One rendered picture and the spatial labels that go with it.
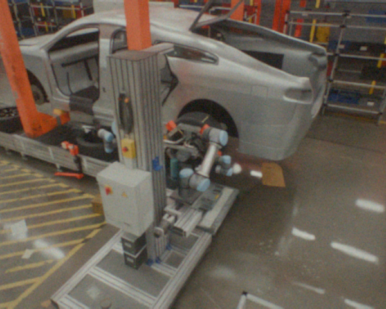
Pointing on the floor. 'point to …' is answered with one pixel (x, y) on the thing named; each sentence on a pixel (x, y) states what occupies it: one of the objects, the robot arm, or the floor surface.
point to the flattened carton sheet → (272, 174)
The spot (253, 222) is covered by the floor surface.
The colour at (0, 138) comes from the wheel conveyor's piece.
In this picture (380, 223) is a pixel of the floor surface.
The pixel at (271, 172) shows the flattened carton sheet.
